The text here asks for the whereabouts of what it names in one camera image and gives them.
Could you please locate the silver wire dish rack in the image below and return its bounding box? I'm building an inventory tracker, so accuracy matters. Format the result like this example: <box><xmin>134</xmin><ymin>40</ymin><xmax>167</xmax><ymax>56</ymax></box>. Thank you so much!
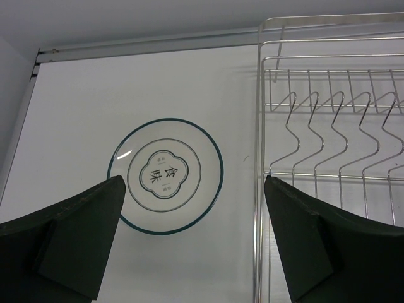
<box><xmin>254</xmin><ymin>12</ymin><xmax>403</xmax><ymax>302</ymax></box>

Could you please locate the aluminium table frame rail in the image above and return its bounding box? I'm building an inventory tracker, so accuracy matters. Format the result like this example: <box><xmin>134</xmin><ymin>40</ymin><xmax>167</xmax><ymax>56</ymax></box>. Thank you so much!
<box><xmin>1</xmin><ymin>13</ymin><xmax>403</xmax><ymax>189</ymax></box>

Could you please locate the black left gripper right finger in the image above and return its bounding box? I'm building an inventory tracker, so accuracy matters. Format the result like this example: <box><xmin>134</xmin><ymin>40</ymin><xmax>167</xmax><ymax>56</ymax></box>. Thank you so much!
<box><xmin>264</xmin><ymin>176</ymin><xmax>403</xmax><ymax>302</ymax></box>

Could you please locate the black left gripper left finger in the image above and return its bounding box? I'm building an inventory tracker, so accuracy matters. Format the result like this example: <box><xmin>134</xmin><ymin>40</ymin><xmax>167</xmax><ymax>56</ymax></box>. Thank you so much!
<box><xmin>1</xmin><ymin>175</ymin><xmax>126</xmax><ymax>302</ymax></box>

